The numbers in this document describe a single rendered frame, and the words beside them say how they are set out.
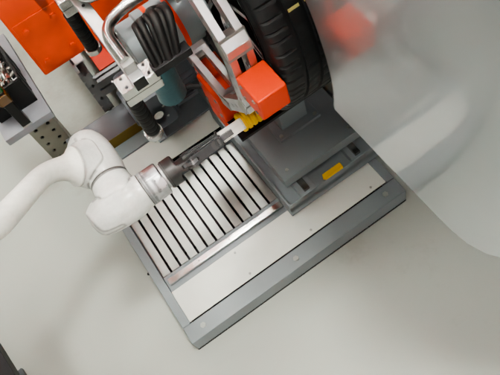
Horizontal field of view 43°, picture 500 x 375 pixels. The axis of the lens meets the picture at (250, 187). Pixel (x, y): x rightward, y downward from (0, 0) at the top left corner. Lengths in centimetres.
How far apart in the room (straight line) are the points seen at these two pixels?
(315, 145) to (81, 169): 78
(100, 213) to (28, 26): 66
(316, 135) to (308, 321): 59
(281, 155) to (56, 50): 76
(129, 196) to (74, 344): 84
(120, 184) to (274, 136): 67
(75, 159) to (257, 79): 51
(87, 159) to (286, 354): 87
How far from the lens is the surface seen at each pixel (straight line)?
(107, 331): 223
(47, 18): 199
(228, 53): 134
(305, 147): 204
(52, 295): 237
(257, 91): 136
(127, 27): 154
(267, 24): 132
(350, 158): 207
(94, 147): 164
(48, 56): 207
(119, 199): 156
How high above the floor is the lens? 197
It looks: 60 degrees down
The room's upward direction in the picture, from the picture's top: 25 degrees counter-clockwise
